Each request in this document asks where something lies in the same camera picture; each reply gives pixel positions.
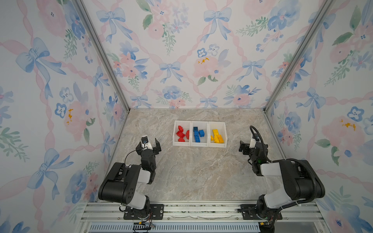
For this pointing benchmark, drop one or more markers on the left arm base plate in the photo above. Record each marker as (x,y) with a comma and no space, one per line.
(151,211)

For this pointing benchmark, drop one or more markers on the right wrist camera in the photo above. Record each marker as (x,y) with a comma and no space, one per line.
(252,143)

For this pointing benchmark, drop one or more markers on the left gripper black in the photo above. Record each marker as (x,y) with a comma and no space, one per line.
(158,147)

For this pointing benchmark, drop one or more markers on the white bin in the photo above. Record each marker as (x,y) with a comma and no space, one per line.
(221,127)
(187,126)
(198,131)

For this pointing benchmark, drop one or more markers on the aluminium corner post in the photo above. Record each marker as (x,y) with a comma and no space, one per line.
(303,46)
(87,22)

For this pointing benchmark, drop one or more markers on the left aluminium corner post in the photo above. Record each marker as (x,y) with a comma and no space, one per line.
(87,22)

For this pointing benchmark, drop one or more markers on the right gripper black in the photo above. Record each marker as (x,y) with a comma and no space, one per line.
(246,147)

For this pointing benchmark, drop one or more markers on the long red lego brick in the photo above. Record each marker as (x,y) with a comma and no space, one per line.
(180,134)

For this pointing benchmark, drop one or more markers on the yellow curved lego brick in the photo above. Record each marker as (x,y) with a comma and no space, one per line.
(221,140)

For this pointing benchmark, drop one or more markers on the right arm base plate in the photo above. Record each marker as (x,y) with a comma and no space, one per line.
(253,212)

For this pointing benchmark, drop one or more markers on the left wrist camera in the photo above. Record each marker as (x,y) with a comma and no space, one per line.
(144,140)

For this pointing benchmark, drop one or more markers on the aluminium rail frame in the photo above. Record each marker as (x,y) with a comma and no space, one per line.
(199,217)

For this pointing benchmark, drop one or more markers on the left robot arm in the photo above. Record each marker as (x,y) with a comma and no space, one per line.
(119,186)

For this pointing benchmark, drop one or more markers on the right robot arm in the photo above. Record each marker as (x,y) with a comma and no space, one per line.
(300,184)

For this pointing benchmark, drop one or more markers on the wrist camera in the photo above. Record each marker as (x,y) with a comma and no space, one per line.
(144,140)
(252,143)

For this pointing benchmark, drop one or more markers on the right aluminium corner post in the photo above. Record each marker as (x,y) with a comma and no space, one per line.
(303,46)

